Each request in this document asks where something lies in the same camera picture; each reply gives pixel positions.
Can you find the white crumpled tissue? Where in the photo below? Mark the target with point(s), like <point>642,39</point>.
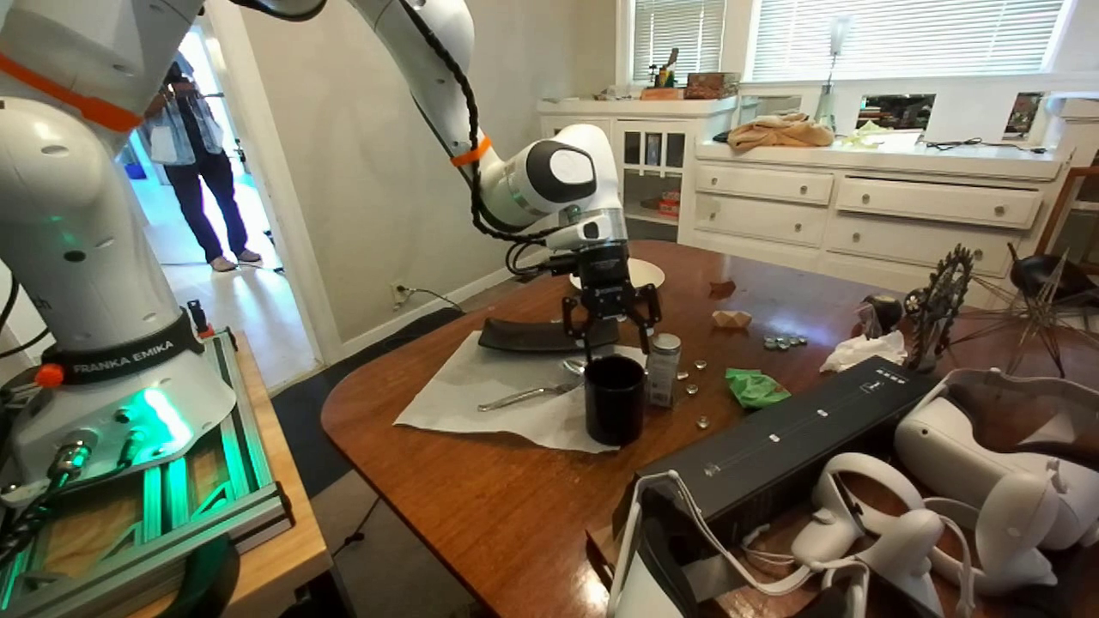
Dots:
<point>860,351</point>

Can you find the green crumpled wrapper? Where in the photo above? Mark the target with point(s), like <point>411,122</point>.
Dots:
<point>752,388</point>

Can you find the white paper towel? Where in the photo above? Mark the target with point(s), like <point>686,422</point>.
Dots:
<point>481,399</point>

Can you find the white VR headset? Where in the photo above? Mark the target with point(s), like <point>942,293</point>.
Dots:
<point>1006,456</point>

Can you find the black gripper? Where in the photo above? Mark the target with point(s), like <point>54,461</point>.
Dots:
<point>604,286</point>

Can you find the bread basket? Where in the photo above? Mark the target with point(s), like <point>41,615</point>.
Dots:
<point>776,136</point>

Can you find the small brown nut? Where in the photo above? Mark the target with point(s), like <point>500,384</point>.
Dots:
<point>723,286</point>

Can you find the white VR controller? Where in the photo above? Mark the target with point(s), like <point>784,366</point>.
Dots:
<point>881,536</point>

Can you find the small black toy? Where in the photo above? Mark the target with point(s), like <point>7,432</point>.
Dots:
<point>881,314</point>

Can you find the black mug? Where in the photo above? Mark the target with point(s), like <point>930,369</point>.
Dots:
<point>615,401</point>

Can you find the standing person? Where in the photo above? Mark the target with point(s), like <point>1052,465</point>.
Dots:
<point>192,158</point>

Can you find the white drawer dresser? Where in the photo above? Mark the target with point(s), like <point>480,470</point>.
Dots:
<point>895,218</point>

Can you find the white round plate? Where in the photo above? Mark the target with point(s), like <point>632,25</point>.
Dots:
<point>651,271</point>

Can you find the small tan object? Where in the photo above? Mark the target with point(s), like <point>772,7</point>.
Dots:
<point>729,320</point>

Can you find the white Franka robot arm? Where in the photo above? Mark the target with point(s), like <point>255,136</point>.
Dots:
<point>71,229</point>

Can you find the brown wooden chair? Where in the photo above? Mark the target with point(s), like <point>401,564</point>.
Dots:
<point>1068,208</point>

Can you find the black tripod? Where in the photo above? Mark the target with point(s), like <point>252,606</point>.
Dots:
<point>1035,286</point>

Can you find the white window blind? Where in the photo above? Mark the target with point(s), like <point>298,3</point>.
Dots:
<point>905,39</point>
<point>677,34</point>

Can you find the small clear jar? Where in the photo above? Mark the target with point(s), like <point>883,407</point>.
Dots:
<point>665,372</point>

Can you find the long black box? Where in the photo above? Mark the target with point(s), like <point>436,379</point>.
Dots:
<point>776,448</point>

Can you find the white glass-door cabinet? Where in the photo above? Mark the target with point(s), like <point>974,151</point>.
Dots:
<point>647,171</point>

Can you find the dark decorative plant ornament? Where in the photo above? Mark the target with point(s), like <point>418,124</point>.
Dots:
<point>942,303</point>

